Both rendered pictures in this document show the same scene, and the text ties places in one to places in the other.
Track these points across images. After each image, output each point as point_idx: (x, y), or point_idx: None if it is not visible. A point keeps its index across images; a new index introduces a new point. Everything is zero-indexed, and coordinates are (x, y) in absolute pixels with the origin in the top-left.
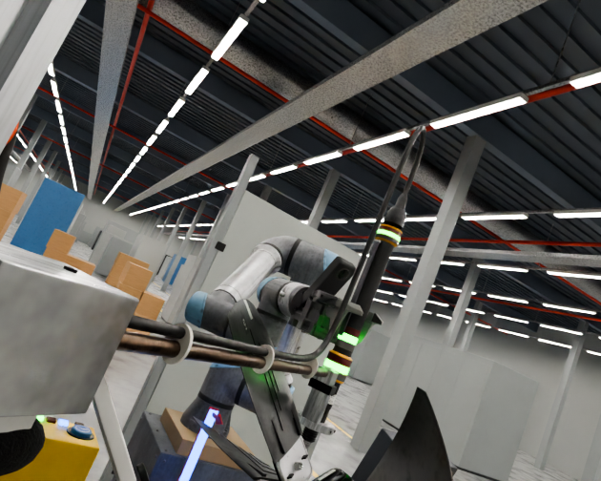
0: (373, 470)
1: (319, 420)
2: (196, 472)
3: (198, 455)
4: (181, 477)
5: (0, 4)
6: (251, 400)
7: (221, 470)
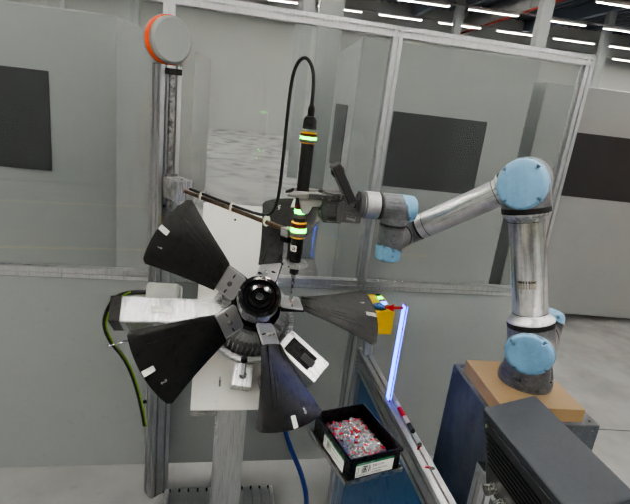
0: (222, 251)
1: (283, 256)
2: (466, 392)
3: (399, 338)
4: (394, 350)
5: (155, 150)
6: (261, 235)
7: (476, 400)
